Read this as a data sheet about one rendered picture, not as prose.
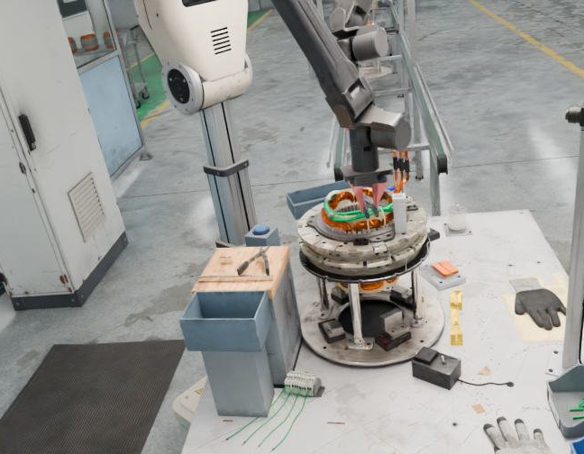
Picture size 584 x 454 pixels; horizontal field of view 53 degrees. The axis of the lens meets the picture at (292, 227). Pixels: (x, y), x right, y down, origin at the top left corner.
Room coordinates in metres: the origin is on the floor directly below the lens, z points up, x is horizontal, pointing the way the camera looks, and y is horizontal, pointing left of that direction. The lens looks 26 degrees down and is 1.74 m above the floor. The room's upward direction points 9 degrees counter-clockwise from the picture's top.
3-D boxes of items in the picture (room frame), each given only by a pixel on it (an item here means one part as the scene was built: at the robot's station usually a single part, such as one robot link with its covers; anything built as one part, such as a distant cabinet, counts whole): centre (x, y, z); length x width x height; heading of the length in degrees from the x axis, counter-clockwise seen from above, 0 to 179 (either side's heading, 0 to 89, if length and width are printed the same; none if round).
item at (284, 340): (1.20, 0.13, 0.91); 0.19 x 0.19 x 0.26; 75
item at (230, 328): (1.06, 0.17, 0.92); 0.17 x 0.11 x 0.28; 75
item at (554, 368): (1.01, -0.58, 0.78); 0.09 x 0.09 x 0.01; 55
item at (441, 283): (1.46, -0.42, 0.79); 0.12 x 0.09 x 0.02; 15
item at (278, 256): (1.20, 0.13, 1.05); 0.20 x 0.19 x 0.02; 165
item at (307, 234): (1.30, -0.17, 1.09); 0.32 x 0.32 x 0.01
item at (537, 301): (1.26, -0.62, 0.79); 0.24 x 0.13 x 0.02; 170
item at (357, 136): (1.14, -0.18, 1.37); 0.07 x 0.06 x 0.07; 43
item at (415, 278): (1.25, -0.29, 0.91); 0.02 x 0.02 x 0.21
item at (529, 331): (1.25, -0.63, 0.78); 0.31 x 0.19 x 0.01; 170
